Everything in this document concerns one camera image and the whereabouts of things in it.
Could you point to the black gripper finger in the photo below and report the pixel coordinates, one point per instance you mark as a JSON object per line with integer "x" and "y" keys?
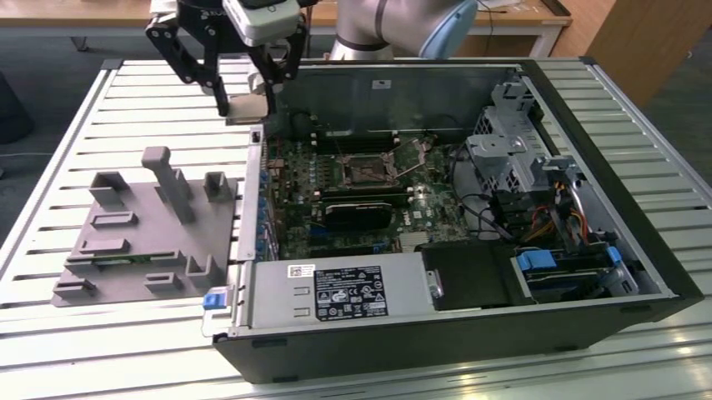
{"x": 183, "y": 58}
{"x": 281, "y": 62}

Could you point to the silver square CPU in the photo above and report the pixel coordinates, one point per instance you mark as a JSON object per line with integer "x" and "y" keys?
{"x": 245, "y": 109}

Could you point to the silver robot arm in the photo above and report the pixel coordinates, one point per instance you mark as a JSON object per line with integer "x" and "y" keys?
{"x": 384, "y": 25}

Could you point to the black RAM slot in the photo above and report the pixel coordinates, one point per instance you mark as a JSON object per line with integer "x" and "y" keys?
{"x": 361, "y": 143}
{"x": 364, "y": 196}

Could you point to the CPU socket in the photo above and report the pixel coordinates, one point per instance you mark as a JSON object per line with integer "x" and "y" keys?
{"x": 368, "y": 170}

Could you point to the black expansion slot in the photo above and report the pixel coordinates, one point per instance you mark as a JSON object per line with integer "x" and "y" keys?
{"x": 342, "y": 251}

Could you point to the wooden desk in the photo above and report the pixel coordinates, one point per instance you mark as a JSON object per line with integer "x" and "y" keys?
{"x": 83, "y": 18}

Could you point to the black graphics card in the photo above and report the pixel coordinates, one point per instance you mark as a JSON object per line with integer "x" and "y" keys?
{"x": 356, "y": 214}

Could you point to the grey plastic parts rack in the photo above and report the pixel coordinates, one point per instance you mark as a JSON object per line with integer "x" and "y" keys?
{"x": 162, "y": 233}

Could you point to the silver drive cage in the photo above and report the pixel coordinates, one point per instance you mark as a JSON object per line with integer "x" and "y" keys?
{"x": 497, "y": 146}

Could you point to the green motherboard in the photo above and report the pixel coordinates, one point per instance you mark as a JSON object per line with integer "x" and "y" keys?
{"x": 435, "y": 208}

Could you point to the green RAM stick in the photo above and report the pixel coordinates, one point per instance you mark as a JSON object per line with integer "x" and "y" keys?
{"x": 139, "y": 259}

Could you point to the silver chipset heatsink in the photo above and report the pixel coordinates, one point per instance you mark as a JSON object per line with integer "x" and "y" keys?
{"x": 415, "y": 241}

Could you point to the silver power supply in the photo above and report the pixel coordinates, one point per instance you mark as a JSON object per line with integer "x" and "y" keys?
{"x": 278, "y": 291}

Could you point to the blue plastic latch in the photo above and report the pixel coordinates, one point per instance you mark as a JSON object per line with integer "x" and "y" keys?
{"x": 214, "y": 301}

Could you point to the black plastic shroud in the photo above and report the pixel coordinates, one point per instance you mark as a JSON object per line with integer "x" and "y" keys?
{"x": 471, "y": 275}

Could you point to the hard disk in blue carrier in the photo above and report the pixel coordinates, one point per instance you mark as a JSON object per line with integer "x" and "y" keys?
{"x": 536, "y": 260}

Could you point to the wooden cabinet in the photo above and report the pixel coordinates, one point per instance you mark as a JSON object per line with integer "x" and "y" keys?
{"x": 651, "y": 46}

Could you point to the black open PC case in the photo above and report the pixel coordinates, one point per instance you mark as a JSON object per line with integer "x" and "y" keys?
{"x": 501, "y": 346}

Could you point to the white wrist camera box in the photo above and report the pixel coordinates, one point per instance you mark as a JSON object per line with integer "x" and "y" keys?
{"x": 268, "y": 23}

